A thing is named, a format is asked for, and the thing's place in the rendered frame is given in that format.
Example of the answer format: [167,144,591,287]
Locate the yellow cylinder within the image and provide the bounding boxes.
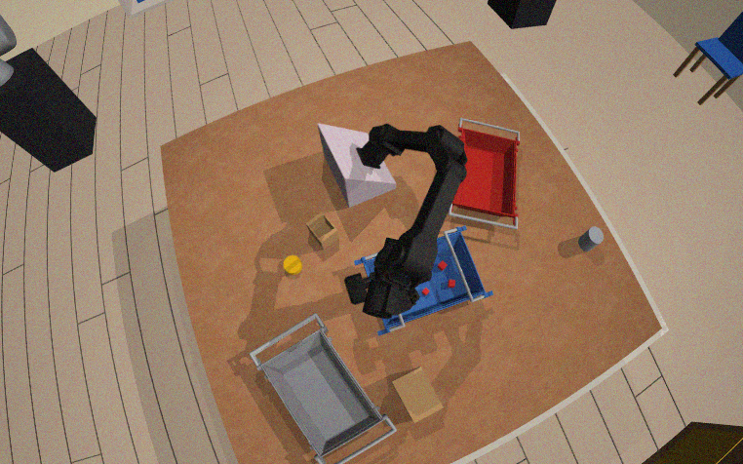
[284,255,302,275]

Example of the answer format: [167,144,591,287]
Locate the small tan open box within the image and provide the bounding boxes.
[306,213,339,250]

